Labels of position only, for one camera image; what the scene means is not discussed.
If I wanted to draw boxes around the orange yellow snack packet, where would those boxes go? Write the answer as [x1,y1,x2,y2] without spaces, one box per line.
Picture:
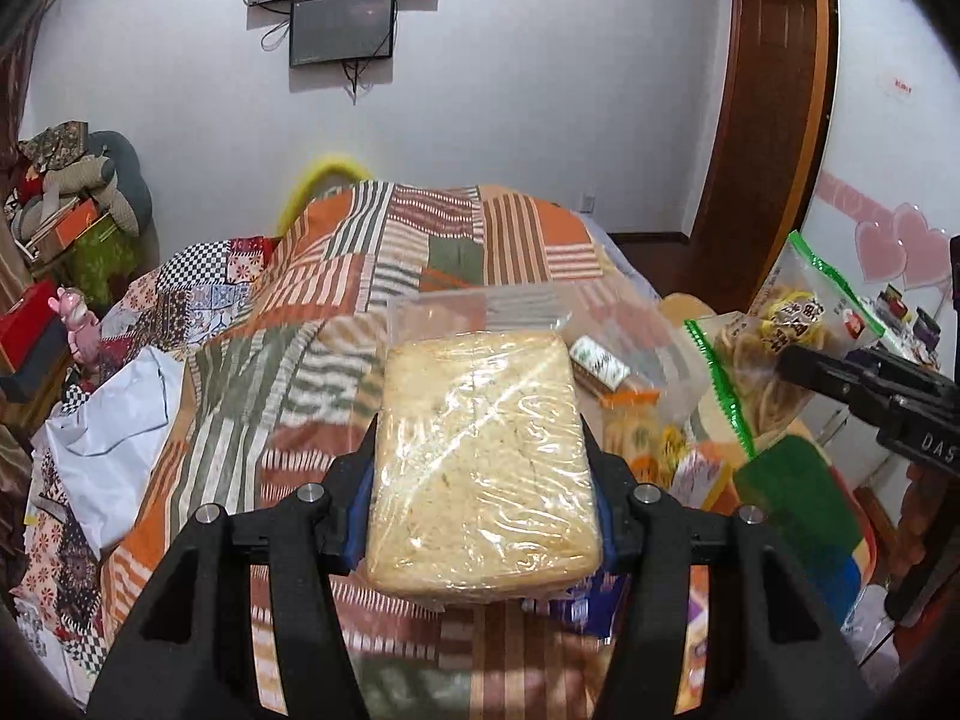
[671,441,740,511]

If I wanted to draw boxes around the brown wooden door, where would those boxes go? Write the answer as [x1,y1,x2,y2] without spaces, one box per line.
[686,0,837,312]

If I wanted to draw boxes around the dotted grey stuffed toy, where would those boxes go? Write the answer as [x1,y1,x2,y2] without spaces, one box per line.
[15,154,140,237]

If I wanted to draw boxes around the green-edged chip bag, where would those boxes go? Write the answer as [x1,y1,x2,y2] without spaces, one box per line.
[684,319,815,466]
[750,231,890,391]

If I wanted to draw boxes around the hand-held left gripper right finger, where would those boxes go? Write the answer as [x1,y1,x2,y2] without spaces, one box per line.
[581,420,878,720]

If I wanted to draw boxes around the red box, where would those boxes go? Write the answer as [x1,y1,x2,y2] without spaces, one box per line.
[0,281,68,376]

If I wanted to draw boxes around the small white snack packet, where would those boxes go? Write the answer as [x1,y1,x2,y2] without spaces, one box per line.
[568,337,632,385]

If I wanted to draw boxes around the white sliding wardrobe door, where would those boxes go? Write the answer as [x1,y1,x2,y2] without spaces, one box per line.
[795,0,960,466]

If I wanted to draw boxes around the black monitor cable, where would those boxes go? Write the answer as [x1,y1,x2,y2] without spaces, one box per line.
[341,56,376,106]

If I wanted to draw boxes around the orange cardboard box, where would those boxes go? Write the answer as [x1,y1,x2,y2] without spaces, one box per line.
[26,199,102,263]

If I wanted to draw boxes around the checkered patchwork quilt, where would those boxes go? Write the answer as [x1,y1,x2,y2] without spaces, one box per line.
[0,236,282,691]

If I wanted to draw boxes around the small black wall monitor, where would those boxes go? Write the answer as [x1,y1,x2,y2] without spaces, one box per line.
[289,0,397,70]

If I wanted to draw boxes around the pink rabbit toy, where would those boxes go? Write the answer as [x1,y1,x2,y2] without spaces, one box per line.
[49,289,102,368]

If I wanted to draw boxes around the blue triangular snack packet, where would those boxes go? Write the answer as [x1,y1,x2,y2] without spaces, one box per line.
[551,574,631,642]

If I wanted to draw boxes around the green patterned bag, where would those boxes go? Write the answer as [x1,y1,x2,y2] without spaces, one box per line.
[67,217,143,293]

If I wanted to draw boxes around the person's right hand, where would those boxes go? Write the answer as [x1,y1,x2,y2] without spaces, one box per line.
[900,461,938,601]

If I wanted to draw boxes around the white cloth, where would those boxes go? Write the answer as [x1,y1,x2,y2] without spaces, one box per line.
[45,345,185,548]

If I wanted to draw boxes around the clear plastic container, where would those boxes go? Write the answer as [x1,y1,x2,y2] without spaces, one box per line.
[559,274,695,481]

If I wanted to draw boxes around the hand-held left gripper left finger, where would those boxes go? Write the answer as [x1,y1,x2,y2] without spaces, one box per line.
[86,412,380,720]

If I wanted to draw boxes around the striped patchwork blanket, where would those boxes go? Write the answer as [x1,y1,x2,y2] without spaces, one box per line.
[97,180,751,720]

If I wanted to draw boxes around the beige cracker block packet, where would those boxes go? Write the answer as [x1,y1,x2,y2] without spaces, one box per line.
[364,286,605,608]

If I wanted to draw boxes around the grey blue round cushion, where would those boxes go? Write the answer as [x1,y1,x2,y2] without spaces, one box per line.
[82,131,155,237]

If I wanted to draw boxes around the green blue colourful mat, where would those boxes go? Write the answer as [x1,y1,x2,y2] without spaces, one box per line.
[731,435,878,616]

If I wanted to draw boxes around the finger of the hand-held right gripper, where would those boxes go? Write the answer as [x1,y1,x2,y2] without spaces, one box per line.
[775,343,893,410]

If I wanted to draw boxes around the yellow hoop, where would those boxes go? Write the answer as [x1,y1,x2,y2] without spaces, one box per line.
[274,155,368,233]

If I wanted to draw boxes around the striped brown curtain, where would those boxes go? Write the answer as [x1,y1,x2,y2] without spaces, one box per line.
[0,15,42,181]

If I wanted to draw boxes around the dark box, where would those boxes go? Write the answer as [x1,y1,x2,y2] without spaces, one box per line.
[0,349,76,406]

